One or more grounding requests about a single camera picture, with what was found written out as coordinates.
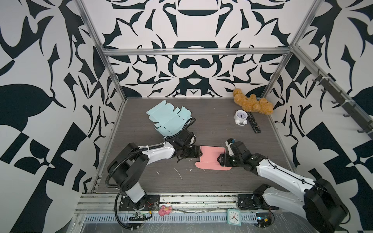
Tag pink paper box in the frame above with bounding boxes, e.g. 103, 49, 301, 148
195, 146, 231, 171

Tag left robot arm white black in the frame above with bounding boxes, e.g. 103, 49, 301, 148
105, 130, 202, 208

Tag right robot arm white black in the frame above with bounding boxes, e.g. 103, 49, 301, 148
217, 138, 350, 233

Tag light blue flat paper box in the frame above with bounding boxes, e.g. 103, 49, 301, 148
146, 100, 191, 137

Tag black remote control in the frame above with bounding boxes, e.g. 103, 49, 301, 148
247, 112, 261, 134

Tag white alarm clock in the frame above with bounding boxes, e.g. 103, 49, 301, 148
234, 110, 248, 126

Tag brown teddy bear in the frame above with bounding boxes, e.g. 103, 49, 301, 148
233, 88, 274, 115

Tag teal square clock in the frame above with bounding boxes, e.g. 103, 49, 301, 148
227, 209, 241, 226

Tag small circuit board right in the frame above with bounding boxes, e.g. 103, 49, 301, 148
255, 211, 275, 229

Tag small circuit board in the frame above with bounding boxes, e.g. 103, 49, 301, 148
255, 211, 275, 229
128, 212, 153, 222

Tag pink small toy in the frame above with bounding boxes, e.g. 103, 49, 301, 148
158, 205, 173, 216

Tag small circuit board left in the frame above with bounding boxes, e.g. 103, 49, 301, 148
128, 212, 153, 222

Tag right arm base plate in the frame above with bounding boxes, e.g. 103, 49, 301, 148
237, 194, 279, 210

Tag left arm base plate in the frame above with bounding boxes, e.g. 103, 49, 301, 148
119, 195, 160, 212

